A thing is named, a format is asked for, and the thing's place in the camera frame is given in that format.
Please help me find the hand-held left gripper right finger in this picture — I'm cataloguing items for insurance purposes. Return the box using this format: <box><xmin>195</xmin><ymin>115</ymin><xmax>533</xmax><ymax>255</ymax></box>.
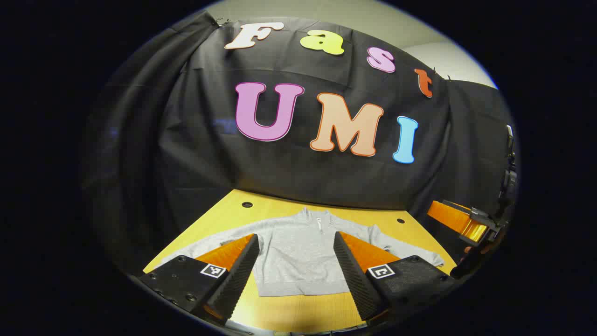
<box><xmin>333</xmin><ymin>231</ymin><xmax>460</xmax><ymax>322</ymax></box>

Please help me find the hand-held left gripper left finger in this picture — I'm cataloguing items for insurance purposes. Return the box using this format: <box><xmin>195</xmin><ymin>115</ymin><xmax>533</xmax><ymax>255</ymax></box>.
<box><xmin>138</xmin><ymin>233</ymin><xmax>260</xmax><ymax>326</ymax></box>

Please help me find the grey sweatshirt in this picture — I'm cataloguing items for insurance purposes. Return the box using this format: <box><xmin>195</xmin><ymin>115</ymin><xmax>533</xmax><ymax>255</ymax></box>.
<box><xmin>159</xmin><ymin>207</ymin><xmax>444</xmax><ymax>297</ymax></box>

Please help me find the black backdrop cloth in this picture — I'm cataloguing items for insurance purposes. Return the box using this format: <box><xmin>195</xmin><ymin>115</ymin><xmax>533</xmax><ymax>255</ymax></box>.
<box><xmin>82</xmin><ymin>12</ymin><xmax>518</xmax><ymax>276</ymax></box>

